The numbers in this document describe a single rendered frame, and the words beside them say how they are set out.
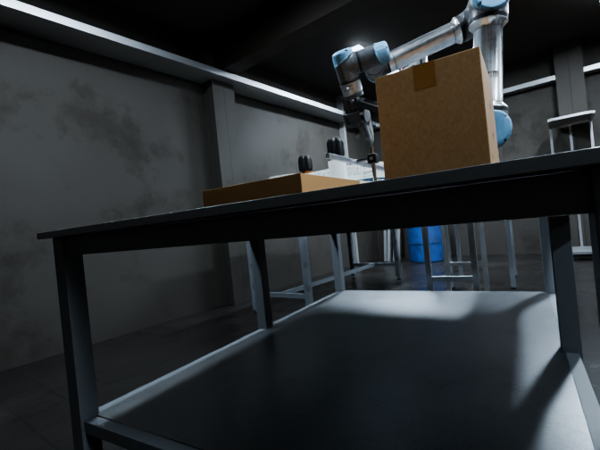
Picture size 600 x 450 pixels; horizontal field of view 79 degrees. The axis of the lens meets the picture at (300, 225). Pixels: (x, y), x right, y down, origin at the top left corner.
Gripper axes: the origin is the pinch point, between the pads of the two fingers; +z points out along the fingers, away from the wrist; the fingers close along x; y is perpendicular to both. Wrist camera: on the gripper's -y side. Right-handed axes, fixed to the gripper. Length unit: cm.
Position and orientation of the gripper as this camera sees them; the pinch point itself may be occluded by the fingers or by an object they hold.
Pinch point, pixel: (372, 142)
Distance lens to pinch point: 150.3
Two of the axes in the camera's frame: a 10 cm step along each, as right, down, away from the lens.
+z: 3.5, 8.3, 4.3
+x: -4.0, 5.4, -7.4
